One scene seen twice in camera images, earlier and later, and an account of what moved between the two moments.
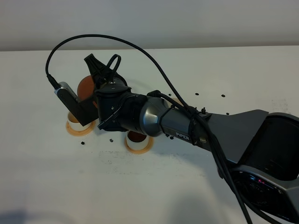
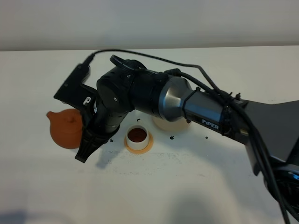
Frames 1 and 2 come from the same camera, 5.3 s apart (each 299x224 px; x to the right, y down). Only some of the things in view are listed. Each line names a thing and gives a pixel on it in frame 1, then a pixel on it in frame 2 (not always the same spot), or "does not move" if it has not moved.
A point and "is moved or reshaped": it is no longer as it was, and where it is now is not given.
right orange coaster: [139, 151] does not move
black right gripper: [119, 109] → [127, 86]
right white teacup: [136, 140] does not move
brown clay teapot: [86, 89] is moved or reshaped
